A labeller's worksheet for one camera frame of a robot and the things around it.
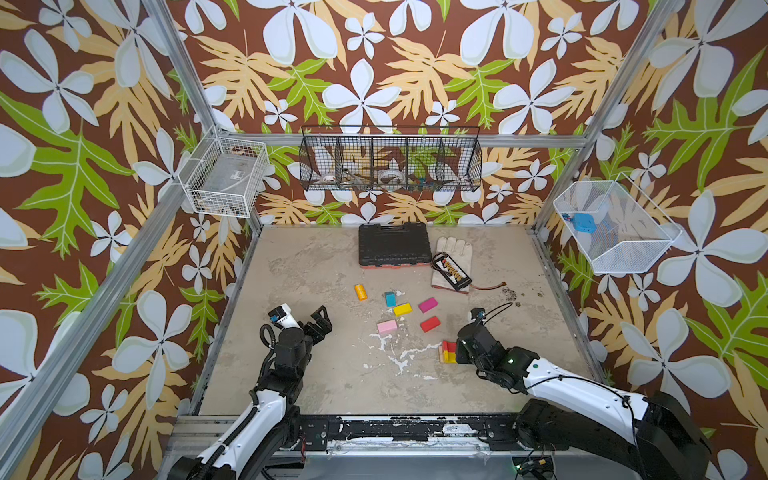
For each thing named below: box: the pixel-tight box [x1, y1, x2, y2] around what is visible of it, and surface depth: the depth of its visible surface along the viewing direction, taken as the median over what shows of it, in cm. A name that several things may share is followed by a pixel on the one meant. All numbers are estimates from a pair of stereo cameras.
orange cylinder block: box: [354, 284, 368, 301], surface depth 103 cm
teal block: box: [385, 291, 397, 308], surface depth 101 cm
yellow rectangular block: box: [393, 303, 413, 317], surface depth 98 cm
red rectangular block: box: [420, 316, 441, 333], surface depth 95 cm
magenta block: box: [418, 297, 438, 313], surface depth 100 cm
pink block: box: [377, 319, 398, 333], surface depth 95 cm
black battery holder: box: [431, 252, 473, 291], surface depth 106 cm
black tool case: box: [359, 222, 432, 269], surface depth 113 cm
